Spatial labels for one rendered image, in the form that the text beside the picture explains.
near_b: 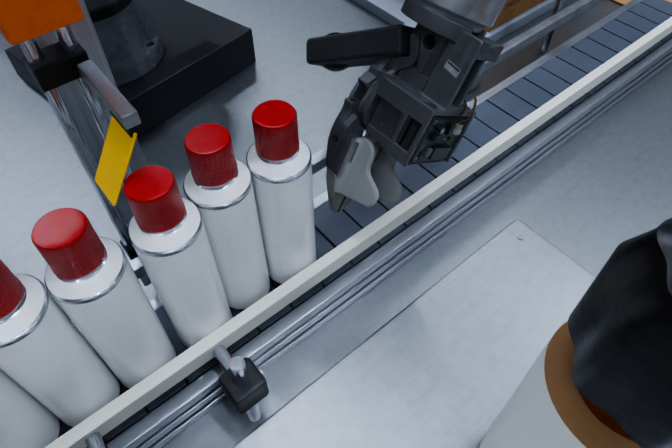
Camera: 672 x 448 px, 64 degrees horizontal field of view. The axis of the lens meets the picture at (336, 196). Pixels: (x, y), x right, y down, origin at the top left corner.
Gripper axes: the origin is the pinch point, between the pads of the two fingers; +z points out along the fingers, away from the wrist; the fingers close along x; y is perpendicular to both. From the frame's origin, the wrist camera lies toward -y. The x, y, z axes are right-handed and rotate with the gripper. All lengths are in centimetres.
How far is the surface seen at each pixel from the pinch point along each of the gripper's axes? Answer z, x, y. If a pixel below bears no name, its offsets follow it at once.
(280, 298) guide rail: 7.0, -8.1, 4.8
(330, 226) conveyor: 4.9, 2.5, -0.6
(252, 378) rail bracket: 9.6, -13.7, 9.5
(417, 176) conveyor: -1.4, 13.3, 0.3
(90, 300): 2.7, -25.4, 3.4
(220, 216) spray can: -1.6, -15.9, 2.1
